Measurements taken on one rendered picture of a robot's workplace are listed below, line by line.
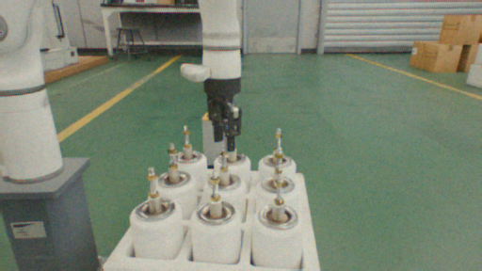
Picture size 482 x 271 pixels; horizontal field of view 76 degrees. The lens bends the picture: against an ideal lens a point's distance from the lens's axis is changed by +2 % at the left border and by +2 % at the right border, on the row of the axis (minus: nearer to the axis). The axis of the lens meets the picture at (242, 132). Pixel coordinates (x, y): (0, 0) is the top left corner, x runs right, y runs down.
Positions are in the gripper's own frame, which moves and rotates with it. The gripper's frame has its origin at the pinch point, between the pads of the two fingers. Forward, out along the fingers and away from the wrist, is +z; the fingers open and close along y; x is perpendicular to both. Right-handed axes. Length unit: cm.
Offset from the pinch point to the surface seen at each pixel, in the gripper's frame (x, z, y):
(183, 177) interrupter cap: 8.0, 9.8, 5.9
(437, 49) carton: -322, 10, 173
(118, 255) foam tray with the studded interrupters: 23.7, 17.1, -5.3
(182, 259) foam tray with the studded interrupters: 13.1, 17.1, -11.4
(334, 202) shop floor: -45, 35, 12
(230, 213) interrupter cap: 3.5, 9.7, -11.7
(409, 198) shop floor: -71, 35, 3
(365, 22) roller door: -395, -15, 353
